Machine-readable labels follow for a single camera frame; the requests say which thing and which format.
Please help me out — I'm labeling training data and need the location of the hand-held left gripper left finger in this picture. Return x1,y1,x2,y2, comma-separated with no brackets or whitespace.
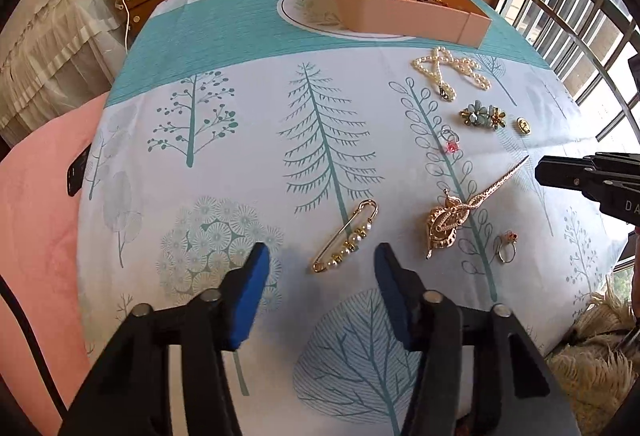
59,242,271,436

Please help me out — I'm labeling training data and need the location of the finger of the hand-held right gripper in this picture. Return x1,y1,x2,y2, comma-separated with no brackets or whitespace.
582,152,640,184
534,156,608,199

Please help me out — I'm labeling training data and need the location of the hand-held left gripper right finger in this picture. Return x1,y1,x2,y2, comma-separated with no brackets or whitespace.
374,242,583,436

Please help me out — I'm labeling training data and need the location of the gold pearl safety pin brooch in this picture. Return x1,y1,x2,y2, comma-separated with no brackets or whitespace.
312,199,379,274

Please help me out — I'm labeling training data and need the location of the gold ring with red stone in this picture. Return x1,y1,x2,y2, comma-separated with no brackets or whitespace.
492,231,518,264

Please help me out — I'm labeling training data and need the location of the gold ornate hairpin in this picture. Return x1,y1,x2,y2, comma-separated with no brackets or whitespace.
425,155,531,261

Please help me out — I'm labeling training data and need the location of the green flower brooch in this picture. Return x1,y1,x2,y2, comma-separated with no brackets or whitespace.
460,102,507,131

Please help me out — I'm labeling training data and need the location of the pink gem ring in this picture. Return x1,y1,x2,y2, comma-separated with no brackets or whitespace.
440,128,462,156

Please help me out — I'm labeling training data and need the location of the white pearl necklace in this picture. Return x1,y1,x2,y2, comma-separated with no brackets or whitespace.
412,46,493,103

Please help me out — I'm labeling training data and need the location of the pink jewelry box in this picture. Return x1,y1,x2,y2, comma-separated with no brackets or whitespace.
333,0,492,49

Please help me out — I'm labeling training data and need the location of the window grille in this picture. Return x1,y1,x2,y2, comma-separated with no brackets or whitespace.
495,0,640,152

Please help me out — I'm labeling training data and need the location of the beige shaggy rug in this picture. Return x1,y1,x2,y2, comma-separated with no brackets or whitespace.
545,288,640,422

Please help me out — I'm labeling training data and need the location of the black smartphone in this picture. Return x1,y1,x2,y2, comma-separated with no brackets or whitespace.
66,144,92,198

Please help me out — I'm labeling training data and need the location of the pink blanket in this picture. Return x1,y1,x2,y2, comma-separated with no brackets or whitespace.
0,93,108,436

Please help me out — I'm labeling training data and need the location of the lace covered piano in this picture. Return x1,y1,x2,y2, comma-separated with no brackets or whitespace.
0,0,132,132

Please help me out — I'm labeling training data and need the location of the black cable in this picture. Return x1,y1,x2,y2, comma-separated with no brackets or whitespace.
0,273,68,417

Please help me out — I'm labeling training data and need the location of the white charger cable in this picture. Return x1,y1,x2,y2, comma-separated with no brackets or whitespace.
117,0,135,49

